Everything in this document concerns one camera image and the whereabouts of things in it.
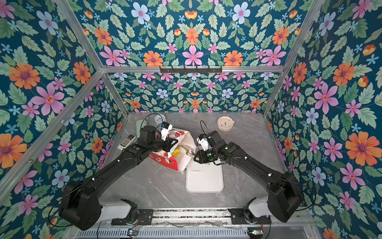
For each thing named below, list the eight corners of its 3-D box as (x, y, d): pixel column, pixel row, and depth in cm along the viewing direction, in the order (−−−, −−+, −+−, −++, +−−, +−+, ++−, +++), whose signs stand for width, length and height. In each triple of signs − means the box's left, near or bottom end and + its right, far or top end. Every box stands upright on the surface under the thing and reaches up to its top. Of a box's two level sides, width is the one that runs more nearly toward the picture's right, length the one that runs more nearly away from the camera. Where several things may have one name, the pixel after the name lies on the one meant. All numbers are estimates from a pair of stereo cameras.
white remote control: (118, 148, 102) (116, 146, 100) (130, 135, 110) (129, 132, 107) (124, 151, 101) (122, 149, 99) (136, 137, 108) (135, 135, 106)
